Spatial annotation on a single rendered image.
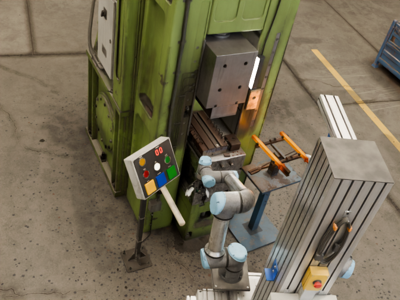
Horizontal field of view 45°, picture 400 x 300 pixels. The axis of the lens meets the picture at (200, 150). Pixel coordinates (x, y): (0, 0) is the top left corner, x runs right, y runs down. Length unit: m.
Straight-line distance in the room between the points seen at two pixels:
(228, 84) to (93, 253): 1.75
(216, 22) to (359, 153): 1.33
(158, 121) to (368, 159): 1.63
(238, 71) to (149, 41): 0.66
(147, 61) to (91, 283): 1.70
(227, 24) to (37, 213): 2.26
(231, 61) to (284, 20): 0.48
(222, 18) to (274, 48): 0.52
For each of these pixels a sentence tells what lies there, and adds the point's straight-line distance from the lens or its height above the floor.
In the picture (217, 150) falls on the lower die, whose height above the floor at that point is 0.96.
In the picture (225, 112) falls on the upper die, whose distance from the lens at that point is 3.27.
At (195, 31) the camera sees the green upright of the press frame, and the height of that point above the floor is 1.86.
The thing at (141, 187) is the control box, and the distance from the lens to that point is 3.03.
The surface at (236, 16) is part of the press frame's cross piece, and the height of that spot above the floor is 1.93.
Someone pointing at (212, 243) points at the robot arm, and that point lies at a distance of 2.68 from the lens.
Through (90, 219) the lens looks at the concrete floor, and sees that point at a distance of 4.19.
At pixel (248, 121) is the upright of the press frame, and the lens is 3.68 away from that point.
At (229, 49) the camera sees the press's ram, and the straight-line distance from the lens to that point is 3.04.
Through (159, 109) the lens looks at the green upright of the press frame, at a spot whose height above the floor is 1.30.
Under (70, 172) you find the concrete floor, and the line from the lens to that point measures 4.57.
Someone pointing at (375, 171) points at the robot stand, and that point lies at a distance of 2.03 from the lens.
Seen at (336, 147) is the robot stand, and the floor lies 2.03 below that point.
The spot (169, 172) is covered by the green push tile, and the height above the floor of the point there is 1.02.
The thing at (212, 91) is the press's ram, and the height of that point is 1.50.
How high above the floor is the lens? 3.24
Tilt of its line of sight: 41 degrees down
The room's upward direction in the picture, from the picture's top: 12 degrees clockwise
